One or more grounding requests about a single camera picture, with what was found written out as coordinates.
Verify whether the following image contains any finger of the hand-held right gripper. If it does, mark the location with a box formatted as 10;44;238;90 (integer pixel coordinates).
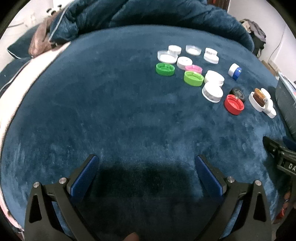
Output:
282;136;296;151
264;136;282;161

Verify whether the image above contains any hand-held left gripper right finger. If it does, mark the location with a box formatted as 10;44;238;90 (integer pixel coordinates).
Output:
195;155;272;241

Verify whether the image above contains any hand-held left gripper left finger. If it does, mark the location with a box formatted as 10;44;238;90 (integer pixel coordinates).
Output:
24;154;100;241

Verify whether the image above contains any blue plastic mesh basket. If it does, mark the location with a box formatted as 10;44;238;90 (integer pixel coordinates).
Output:
275;70;296;141

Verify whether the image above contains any white cap with brown liner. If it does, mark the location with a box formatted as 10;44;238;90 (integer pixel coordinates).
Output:
248;91;267;113

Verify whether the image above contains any red bottle cap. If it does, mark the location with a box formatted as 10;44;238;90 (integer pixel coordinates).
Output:
223;95;245;115

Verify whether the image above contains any black bottle cap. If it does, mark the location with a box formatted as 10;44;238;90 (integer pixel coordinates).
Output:
229;87;245;102

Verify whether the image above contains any white cap with barcode label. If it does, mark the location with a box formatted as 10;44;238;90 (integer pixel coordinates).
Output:
202;82;223;103

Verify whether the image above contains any blue and white bottle cap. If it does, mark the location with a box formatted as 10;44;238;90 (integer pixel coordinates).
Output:
228;63;242;81

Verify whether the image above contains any light green bottle cap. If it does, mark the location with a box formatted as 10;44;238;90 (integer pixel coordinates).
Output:
184;71;204;87

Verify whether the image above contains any white flanged bottle cap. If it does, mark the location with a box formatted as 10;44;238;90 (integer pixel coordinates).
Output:
203;47;219;64

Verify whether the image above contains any pink bottle cap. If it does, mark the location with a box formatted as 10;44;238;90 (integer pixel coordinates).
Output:
185;65;203;73

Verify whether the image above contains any white cap with small mark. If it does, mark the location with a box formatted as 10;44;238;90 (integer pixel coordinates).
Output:
177;56;193;70

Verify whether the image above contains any clear rimmed white lid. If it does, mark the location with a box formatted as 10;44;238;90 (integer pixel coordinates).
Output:
185;44;201;55

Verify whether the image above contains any translucent rimmed white lid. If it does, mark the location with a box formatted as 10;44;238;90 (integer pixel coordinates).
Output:
157;50;179;64

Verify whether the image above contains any person's left hand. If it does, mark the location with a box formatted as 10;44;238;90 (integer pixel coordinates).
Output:
122;232;141;241

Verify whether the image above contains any red plastic item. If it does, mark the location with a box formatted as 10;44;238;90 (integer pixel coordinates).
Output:
276;190;292;223

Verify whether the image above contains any teal plush blanket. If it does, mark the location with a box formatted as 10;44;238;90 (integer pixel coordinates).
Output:
0;25;289;241

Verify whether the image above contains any white power strip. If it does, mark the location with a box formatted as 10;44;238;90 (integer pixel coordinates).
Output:
268;59;279;73

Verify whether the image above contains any pile of dark clothes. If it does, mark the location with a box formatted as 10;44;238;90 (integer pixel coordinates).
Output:
239;20;267;58

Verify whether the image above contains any pink bed sheet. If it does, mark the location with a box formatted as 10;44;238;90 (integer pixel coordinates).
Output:
0;42;71;234

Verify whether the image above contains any teal pillow with white piping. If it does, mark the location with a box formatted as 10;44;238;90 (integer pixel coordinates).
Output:
7;25;37;61

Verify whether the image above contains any panda plush toy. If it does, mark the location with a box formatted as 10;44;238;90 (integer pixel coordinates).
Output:
46;5;61;17

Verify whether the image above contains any teal quilt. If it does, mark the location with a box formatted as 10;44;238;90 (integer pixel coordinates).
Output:
47;0;255;55

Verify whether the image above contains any white power cable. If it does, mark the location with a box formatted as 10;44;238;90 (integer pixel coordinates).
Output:
268;25;287;63

